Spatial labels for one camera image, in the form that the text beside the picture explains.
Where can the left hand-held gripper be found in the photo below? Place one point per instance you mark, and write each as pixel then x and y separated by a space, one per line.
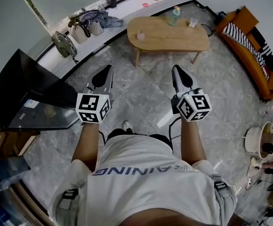
pixel 92 107

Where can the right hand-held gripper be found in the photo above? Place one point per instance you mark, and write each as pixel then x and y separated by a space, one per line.
pixel 194 107

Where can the pink cup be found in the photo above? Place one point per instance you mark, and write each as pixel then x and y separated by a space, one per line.
pixel 141 35

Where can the person's left forearm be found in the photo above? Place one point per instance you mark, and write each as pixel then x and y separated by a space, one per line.
pixel 86 145

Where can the person's right forearm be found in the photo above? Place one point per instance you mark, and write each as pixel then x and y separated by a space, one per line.
pixel 192 142

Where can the wooden coffee table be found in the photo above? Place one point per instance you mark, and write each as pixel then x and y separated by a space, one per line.
pixel 164 40

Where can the person's left white shoe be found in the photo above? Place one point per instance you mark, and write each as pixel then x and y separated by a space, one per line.
pixel 127 125

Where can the white tote bag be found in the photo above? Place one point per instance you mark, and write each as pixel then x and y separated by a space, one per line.
pixel 78 34

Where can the olive green bag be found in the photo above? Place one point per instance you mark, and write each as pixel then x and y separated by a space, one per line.
pixel 63 45

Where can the person's black shorts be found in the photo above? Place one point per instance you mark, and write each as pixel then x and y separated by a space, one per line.
pixel 117 133

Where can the small white striped packet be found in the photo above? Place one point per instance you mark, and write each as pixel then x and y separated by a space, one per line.
pixel 193 23

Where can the blue denim cloth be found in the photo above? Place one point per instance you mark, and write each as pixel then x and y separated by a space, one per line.
pixel 113 22

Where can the green plastic bottle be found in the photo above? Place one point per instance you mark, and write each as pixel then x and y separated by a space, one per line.
pixel 173 18

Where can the checkered cloth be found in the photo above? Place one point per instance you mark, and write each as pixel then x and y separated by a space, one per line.
pixel 92 16

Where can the black and white striped blanket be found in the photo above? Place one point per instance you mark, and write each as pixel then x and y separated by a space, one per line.
pixel 242 40

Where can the orange sofa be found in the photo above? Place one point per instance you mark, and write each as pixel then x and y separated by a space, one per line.
pixel 254 65

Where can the teal item on black box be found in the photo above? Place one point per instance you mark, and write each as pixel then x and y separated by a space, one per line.
pixel 221 16

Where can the black stand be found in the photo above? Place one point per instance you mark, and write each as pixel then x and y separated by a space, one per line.
pixel 111 1

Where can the small pink disc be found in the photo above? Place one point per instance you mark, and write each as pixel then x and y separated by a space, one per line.
pixel 145 5

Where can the black television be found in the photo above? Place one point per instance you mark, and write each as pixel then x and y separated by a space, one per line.
pixel 20 83

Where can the orange cushion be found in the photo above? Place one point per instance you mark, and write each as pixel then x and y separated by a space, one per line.
pixel 245 19

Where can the black blanket with white stripes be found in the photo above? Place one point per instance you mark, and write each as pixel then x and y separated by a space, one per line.
pixel 269 53

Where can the white round fan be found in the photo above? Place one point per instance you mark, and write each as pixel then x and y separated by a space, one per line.
pixel 256 140

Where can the person's white t-shirt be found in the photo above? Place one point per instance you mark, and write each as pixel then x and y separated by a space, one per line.
pixel 145 192

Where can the wooden cabinet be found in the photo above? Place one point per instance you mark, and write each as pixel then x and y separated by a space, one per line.
pixel 4 142

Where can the white power strip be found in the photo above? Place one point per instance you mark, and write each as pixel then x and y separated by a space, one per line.
pixel 249 182

